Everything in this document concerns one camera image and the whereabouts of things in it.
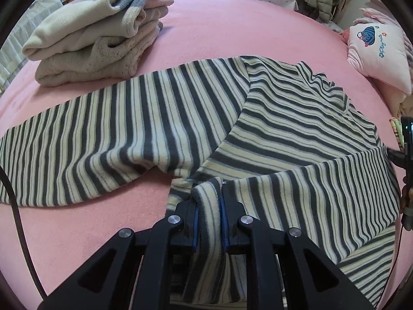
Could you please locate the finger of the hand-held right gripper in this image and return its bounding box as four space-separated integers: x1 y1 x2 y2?
385 148 406 169

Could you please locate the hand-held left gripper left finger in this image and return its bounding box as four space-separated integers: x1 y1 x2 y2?
37 197 199 310

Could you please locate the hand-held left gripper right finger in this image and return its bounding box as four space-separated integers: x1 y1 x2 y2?
220 184 377 310

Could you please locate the grey cream striped shirt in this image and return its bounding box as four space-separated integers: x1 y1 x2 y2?
0 56 401 308

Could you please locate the colourful patterned cloth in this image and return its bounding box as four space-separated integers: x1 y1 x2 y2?
389 116 404 152

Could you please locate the cream quilt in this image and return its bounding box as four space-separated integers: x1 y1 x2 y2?
371 77 413 118

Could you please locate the pink printed pillow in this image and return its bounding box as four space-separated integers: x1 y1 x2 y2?
347 22 413 96

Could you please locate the pink bed sheet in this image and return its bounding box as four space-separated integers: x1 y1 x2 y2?
0 0 413 301

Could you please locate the folded beige knit garment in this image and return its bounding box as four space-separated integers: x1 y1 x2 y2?
34 22 162 88

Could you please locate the folded pale pink garment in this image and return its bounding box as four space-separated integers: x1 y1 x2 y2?
139 0 175 26

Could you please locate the white curtain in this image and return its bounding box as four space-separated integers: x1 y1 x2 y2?
0 0 67 88

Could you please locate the black cable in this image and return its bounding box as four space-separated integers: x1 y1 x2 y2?
0 167 48 299

